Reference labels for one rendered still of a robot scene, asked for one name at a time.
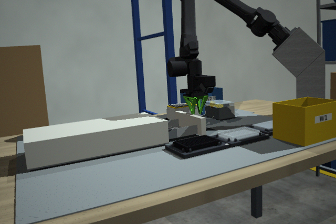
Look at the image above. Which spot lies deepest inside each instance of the blue open-top bin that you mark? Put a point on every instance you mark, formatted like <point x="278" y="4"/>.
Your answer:
<point x="217" y="94"/>

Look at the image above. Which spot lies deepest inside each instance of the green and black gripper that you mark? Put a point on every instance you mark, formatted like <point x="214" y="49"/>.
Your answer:
<point x="194" y="96"/>

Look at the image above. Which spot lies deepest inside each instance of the grey flat mat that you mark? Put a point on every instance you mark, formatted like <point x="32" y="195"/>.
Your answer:
<point x="56" y="191"/>

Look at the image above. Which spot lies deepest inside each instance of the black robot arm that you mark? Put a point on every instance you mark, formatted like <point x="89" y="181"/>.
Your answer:
<point x="188" y="63"/>

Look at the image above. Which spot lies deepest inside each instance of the yellow open-top box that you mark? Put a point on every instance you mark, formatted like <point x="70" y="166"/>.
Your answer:
<point x="304" y="121"/>

